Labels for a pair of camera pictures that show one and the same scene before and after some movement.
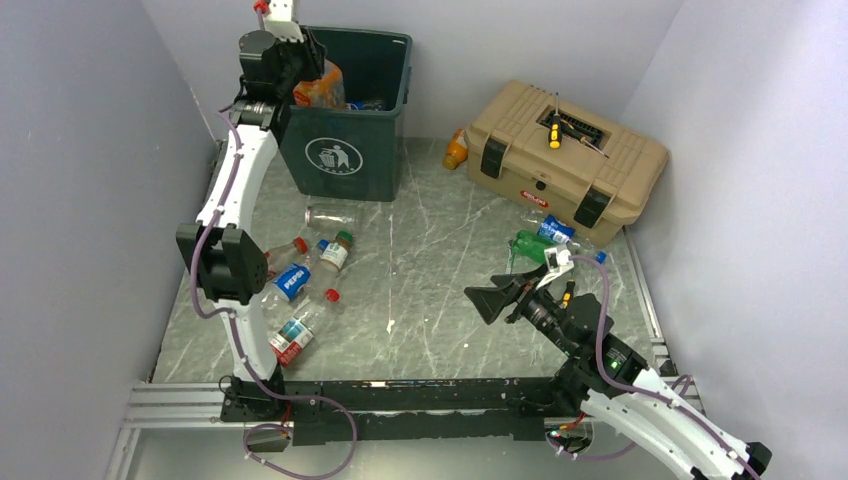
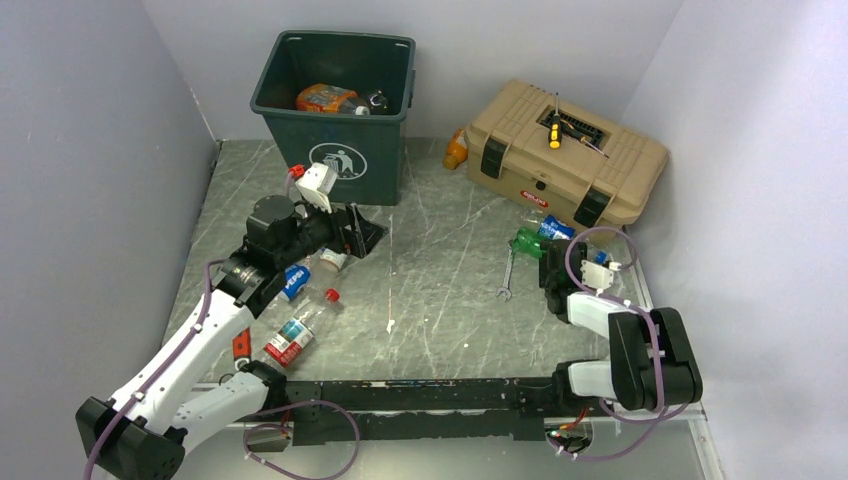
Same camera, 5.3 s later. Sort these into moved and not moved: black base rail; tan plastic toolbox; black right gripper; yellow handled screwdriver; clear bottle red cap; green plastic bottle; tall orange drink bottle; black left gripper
Moved: black right gripper; black left gripper; tall orange drink bottle
Not moved: clear bottle red cap; black base rail; green plastic bottle; tan plastic toolbox; yellow handled screwdriver
